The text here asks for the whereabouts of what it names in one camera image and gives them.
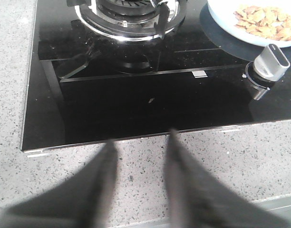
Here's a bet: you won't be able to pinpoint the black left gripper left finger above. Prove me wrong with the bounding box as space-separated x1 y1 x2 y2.
0 141 118 228

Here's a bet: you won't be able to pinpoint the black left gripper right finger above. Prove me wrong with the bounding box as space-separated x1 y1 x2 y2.
164 130 291 228

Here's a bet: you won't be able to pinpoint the light blue plate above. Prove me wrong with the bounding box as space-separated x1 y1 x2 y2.
207 0 291 48

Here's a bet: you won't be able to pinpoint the brown meat pieces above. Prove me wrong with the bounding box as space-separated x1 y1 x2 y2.
233 5 291 41

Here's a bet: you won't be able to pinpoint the black glass gas cooktop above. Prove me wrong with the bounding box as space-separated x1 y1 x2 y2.
20 0 291 152

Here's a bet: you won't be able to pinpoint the left silver stove knob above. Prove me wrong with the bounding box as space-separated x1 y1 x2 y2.
245 44 291 89

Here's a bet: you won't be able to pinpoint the left black burner with grate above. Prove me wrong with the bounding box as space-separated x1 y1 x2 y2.
67 0 187 42

